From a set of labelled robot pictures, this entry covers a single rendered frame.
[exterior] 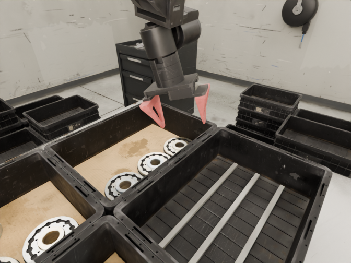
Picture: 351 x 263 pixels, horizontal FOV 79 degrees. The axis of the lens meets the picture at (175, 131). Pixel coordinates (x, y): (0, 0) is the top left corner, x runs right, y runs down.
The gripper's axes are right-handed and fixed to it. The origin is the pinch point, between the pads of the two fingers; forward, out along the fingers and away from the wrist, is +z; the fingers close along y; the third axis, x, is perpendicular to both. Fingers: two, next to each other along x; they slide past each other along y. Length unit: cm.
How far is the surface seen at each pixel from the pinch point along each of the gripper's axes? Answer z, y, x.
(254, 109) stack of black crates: 59, -13, -121
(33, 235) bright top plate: 9.1, 28.3, 23.8
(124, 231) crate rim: 8.3, 7.3, 21.7
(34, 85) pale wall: 9, 269, -179
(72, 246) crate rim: 6.4, 13.8, 26.1
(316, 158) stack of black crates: 64, -42, -64
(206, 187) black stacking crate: 21.2, -0.7, -1.2
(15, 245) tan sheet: 11.0, 33.4, 25.3
